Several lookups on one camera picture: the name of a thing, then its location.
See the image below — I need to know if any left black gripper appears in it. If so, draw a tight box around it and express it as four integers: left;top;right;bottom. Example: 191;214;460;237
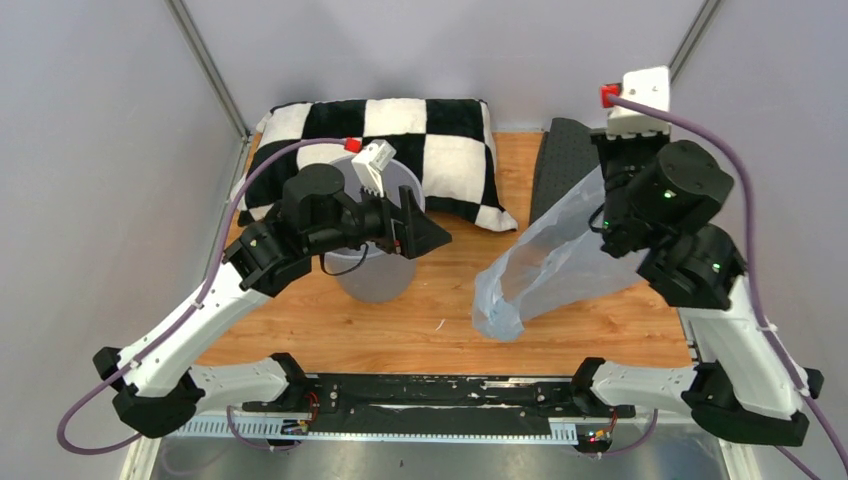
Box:
308;177;453;259

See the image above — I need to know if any grey plastic trash bin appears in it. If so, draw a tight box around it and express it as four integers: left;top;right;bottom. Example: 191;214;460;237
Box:
324;159;425;303

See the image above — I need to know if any translucent blue plastic trash bag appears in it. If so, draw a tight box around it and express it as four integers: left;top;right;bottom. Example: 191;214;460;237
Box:
471;167;647;341

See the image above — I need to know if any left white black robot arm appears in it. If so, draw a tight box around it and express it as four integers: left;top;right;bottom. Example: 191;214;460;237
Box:
94;164;452;438

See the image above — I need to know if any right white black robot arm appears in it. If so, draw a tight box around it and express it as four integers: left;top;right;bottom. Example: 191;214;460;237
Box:
570;133;824;447

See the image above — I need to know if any dark grey perforated mat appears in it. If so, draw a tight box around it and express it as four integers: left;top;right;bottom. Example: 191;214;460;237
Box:
529;117;599;224

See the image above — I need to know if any black white checkered pillow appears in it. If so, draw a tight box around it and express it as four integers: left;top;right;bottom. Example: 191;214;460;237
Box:
250;98;518;232

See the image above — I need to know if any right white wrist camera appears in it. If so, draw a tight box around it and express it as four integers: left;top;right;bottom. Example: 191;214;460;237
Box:
599;65;671;140

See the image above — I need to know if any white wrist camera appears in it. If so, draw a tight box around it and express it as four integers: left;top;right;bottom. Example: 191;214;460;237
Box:
599;65;671;140
351;140;396;197

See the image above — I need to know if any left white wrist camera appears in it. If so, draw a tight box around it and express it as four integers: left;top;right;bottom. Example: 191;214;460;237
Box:
351;140;396;197

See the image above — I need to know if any right aluminium frame post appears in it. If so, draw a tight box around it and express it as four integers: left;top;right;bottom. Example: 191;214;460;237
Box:
668;0;724;82

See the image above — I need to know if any aluminium frame post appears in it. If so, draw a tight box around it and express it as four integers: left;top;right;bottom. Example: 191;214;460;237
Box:
164;0;250;143
668;0;724;82

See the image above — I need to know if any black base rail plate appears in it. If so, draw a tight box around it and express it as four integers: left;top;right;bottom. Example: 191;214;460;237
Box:
241;373;636;436

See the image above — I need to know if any white slotted cable duct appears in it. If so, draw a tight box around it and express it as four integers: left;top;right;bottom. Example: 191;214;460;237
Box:
175;415;579;446

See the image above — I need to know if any left aluminium frame post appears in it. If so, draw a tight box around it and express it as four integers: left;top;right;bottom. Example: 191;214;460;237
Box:
164;0;250;143

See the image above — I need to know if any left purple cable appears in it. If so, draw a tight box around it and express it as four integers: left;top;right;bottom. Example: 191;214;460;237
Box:
56;137;352;457

